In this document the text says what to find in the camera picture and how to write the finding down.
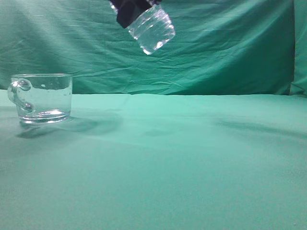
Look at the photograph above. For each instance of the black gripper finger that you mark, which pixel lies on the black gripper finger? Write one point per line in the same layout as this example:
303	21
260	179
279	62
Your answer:
129	10

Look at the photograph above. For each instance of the clear plastic water bottle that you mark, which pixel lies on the clear plastic water bottle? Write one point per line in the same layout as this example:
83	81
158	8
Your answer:
152	29

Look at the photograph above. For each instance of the green cloth backdrop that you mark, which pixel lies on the green cloth backdrop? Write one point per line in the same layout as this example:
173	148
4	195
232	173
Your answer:
221	47

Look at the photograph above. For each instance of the clear glass mug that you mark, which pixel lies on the clear glass mug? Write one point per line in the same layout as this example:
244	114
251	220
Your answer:
41	98

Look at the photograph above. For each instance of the green tablecloth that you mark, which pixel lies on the green tablecloth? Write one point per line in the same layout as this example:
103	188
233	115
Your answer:
153	162

